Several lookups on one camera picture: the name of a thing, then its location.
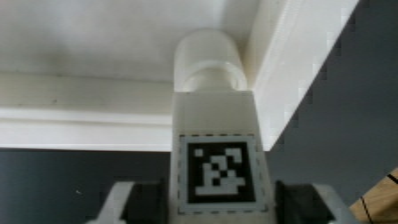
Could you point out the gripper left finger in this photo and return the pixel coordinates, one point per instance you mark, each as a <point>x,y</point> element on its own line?
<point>135,204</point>

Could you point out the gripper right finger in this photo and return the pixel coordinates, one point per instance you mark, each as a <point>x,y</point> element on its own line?
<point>309,205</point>

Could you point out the white table leg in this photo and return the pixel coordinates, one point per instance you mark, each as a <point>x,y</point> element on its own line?
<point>218,184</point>

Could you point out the white square table top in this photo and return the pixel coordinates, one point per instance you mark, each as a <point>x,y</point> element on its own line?
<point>87,65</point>

